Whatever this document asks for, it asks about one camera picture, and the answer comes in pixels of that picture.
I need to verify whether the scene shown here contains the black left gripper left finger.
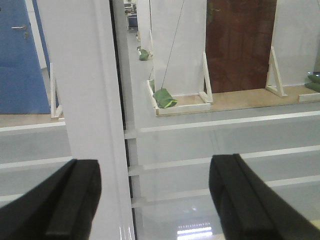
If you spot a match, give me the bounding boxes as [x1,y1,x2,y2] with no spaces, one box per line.
[0,159,102,240]

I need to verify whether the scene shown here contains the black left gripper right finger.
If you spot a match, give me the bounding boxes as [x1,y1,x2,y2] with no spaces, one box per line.
[208,153,320,240]

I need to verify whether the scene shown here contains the blue door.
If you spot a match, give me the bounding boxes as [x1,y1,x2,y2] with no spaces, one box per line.
[0,0,51,114]

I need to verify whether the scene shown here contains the brown wooden door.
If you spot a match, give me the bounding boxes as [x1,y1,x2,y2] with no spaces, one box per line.
[205,0,277,93]

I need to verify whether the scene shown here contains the fixed white glass panel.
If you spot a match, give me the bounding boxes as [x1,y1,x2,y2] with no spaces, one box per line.
[0,0,135,240]

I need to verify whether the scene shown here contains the green sandbag in tray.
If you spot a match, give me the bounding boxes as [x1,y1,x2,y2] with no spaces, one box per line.
[153,88,178,109]

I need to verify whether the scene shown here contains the green sandbags at right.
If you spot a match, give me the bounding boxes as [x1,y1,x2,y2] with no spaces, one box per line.
[304,74,320,93]

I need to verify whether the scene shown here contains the far green sandbag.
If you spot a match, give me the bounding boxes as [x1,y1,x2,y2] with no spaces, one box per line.
[136,46,153,61]

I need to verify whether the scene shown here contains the white wooden base frame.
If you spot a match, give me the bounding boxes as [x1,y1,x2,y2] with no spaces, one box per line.
[146,51,214,117]

